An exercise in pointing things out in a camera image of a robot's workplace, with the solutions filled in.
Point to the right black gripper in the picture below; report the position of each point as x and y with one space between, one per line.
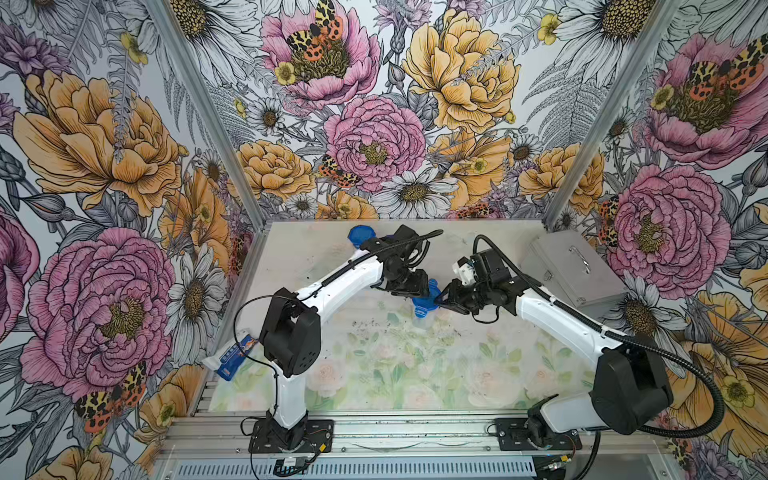
453 299

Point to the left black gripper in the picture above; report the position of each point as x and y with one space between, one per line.
419 288

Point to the blue lid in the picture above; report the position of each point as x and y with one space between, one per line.
360 234
424 307

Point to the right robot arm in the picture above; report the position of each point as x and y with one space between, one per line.
630 386

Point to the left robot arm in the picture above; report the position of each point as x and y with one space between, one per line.
292 329

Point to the silver metal case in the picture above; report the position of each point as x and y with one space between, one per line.
572 269

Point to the blue white packet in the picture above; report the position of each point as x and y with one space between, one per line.
228 359

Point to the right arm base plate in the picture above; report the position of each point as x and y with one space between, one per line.
525 434

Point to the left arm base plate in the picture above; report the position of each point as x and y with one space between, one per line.
307 436

